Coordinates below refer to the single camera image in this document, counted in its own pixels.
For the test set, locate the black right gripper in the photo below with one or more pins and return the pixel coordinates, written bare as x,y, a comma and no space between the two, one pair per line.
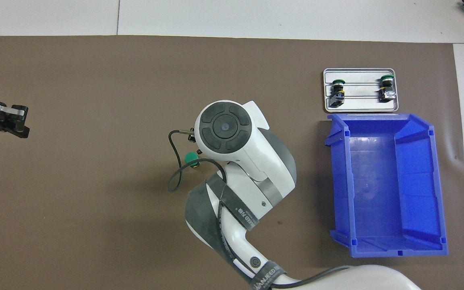
192,137

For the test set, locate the green push button switch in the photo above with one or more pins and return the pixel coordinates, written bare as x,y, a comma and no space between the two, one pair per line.
387,90
338,93
191,157

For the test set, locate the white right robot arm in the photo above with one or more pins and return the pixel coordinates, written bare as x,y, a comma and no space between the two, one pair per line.
264,161

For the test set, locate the brown table mat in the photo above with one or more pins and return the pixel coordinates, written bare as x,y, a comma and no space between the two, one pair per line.
95,181

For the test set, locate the silver metal tray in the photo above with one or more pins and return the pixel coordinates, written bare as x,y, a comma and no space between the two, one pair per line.
361,90

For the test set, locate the blue plastic storage bin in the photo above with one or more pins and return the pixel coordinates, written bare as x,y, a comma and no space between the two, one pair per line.
377,193

